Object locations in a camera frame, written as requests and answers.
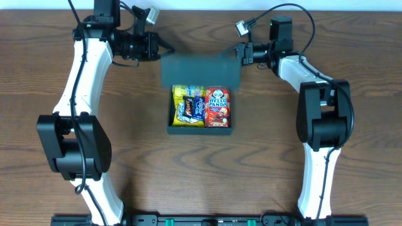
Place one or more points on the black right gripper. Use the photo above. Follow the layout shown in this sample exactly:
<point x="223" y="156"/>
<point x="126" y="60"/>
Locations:
<point x="247" y="54"/>

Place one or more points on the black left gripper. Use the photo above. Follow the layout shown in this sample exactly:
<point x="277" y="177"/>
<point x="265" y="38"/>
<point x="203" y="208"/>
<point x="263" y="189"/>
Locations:
<point x="155" y="46"/>

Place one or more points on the black gift box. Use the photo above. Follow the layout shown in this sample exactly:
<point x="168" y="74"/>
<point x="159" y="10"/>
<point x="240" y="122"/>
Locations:
<point x="206" y="70"/>

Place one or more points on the yellow candy jar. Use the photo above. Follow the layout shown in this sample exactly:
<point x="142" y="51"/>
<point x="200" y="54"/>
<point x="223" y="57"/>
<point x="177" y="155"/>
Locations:
<point x="188" y="90"/>

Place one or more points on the yellow snack bag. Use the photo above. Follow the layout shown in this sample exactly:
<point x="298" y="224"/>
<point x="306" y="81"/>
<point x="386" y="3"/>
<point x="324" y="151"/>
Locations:
<point x="179" y="120"/>

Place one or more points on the black chocolate bar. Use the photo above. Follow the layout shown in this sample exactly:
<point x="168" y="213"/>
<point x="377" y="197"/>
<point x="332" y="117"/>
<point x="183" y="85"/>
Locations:
<point x="188" y="102"/>

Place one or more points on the red hello panda box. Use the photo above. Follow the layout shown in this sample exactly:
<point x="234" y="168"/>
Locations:
<point x="217" y="107"/>

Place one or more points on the blue eclipse mint tin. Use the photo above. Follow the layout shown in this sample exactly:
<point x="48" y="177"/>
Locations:
<point x="199" y="108"/>

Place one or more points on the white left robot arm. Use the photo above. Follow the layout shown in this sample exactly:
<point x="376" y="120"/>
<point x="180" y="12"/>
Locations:
<point x="74" y="142"/>

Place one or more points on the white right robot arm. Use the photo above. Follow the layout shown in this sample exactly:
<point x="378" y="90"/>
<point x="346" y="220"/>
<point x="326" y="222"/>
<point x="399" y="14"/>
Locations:
<point x="324" y="117"/>

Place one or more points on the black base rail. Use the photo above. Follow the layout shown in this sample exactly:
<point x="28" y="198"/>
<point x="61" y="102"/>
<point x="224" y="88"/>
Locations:
<point x="267" y="220"/>

